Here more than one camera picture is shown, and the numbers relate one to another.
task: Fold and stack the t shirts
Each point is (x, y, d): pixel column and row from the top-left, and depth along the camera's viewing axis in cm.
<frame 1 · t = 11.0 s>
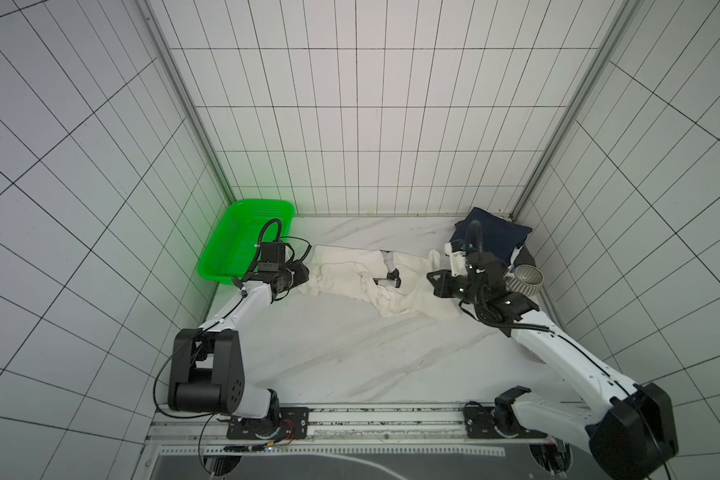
left hand: (304, 277, 90), fingers open
right hand: (425, 274, 79), fingers closed
green plastic basket: (233, 248, 109), point 2 cm above the table
white t shirt: (351, 271, 103), point 2 cm above the table
folded navy t shirt: (498, 235, 102), point 11 cm above the table
ribbed white cup: (528, 280, 99), point 3 cm above the table

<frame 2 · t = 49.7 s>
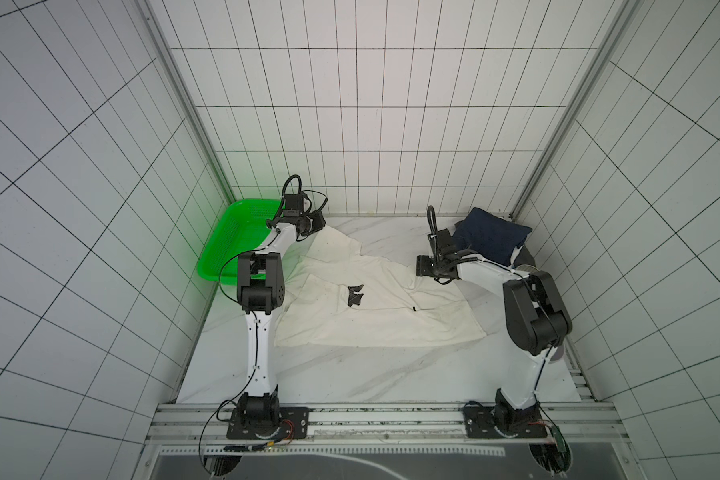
left hand: (326, 224, 107), fingers closed
right hand: (425, 265, 99), fingers open
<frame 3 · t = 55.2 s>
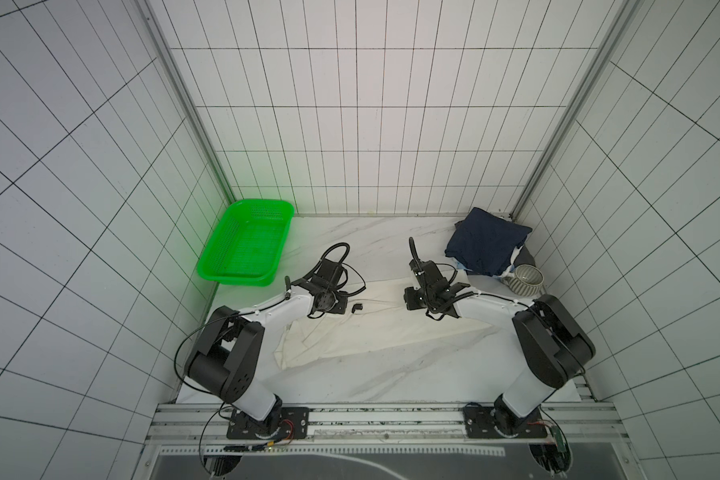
left hand: (336, 310, 90), fingers closed
right hand: (406, 294, 94), fingers open
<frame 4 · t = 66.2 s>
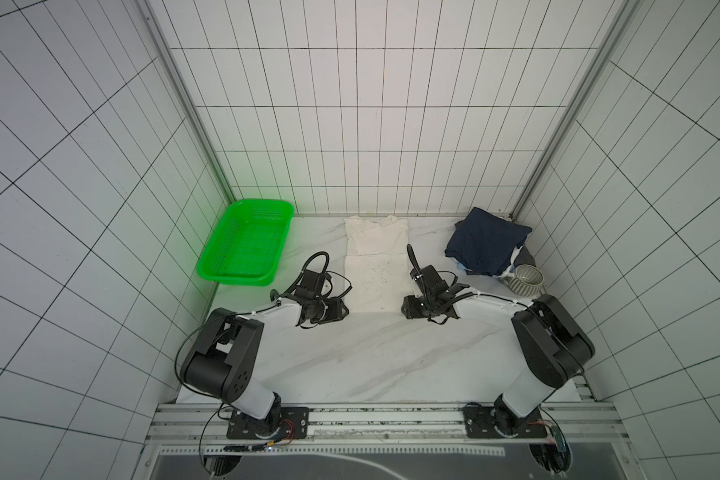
left hand: (341, 318, 90), fingers open
right hand: (406, 306, 93), fingers open
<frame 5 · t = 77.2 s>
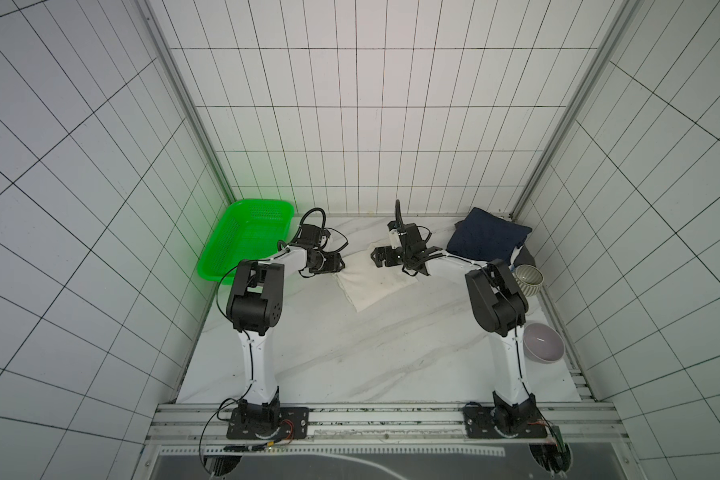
left hand: (336, 270, 102), fingers open
right hand: (382, 250, 103), fingers open
grey round dish: (543, 342, 87), point 2 cm above the table
